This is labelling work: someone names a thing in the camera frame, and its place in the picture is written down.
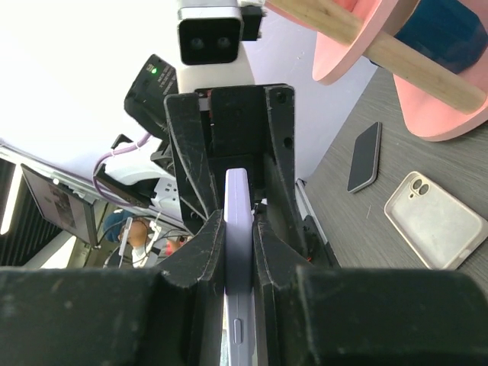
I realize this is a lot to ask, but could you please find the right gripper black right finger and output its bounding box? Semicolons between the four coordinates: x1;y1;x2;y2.
253;214;487;365

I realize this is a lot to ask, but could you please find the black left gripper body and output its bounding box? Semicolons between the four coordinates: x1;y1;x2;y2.
195;84;286;198

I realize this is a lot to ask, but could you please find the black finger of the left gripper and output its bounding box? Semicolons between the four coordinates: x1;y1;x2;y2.
164;93;218;229
264;85;307;257

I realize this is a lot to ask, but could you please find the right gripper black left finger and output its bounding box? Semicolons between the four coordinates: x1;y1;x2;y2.
1;210;226;365

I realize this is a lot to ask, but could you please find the lilac phone case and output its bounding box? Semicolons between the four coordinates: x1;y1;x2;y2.
223;168;254;365

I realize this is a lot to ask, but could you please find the white-edged black phone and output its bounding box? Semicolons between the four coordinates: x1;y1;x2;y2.
347;122;383;194

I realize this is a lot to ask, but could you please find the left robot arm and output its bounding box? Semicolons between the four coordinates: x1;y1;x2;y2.
95;56;308;255

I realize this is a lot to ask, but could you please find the beige phone case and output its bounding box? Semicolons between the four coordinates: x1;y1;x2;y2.
384;171;487;270

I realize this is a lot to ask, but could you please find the white power strip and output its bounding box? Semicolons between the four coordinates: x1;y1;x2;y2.
151;177;180;210

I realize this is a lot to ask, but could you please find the person in blue cap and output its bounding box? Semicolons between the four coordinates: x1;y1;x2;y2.
103;209;158;268

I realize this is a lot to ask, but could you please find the black computer monitor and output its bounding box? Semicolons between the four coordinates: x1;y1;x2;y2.
21;164;98;247

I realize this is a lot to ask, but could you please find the pink tiered wooden shelf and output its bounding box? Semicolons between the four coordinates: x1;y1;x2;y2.
266;1;487;142

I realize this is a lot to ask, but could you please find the dark blue cup on shelf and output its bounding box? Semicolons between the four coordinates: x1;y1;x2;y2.
394;0;487;74

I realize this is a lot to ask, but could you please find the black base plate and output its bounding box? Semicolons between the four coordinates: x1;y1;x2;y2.
303;215;340;268

